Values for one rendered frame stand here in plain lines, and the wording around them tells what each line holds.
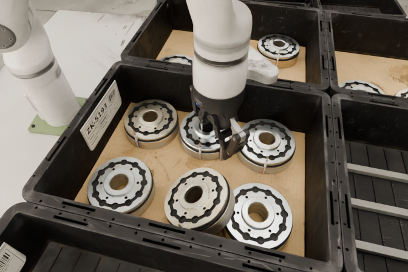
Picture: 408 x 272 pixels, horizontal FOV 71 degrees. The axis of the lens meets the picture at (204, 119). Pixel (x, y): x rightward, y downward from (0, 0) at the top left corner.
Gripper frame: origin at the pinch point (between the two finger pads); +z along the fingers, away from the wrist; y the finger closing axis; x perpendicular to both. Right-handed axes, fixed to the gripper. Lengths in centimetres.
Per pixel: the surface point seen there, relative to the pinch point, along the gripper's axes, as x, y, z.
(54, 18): -13, -92, 16
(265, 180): 3.8, 9.8, 2.8
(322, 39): 30.6, -6.3, -7.1
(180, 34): 13.1, -37.8, 3.0
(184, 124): -3.1, -6.1, -0.3
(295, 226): 2.8, 18.4, 2.8
